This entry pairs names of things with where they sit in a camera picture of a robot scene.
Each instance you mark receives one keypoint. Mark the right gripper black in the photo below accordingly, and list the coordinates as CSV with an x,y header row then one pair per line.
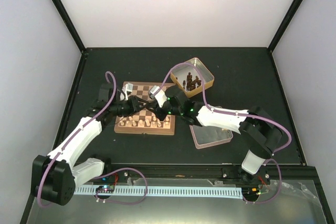
x,y
154,105

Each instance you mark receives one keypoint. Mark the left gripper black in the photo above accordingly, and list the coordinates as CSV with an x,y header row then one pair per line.
x,y
134,103

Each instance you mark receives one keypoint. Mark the wooden chess board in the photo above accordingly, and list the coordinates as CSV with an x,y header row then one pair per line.
x,y
144,122

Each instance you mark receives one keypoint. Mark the gold tin box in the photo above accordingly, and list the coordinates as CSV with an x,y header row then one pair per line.
x,y
197,68

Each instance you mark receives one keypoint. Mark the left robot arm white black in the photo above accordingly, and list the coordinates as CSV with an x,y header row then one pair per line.
x,y
56,176

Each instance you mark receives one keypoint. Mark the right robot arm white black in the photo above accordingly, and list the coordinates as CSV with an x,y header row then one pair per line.
x,y
261,134

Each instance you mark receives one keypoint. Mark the pile of dark chess pieces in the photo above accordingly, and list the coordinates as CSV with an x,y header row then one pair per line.
x,y
190,83

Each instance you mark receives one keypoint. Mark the small circuit board left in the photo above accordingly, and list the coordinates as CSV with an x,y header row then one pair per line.
x,y
105,189

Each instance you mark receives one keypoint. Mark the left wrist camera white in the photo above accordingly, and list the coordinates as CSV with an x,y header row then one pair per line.
x,y
126,91

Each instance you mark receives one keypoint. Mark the white slotted cable duct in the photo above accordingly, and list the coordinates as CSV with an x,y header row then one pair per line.
x,y
165,191

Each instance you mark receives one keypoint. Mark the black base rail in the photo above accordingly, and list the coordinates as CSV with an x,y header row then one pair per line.
x,y
226,172

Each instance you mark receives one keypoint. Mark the left black frame post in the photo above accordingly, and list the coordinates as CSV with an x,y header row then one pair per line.
x,y
69,24

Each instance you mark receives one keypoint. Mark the black frame post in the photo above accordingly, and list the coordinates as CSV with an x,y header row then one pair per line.
x,y
293,8
69,24

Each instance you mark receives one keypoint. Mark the right black frame post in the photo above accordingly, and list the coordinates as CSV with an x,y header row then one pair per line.
x,y
293,8

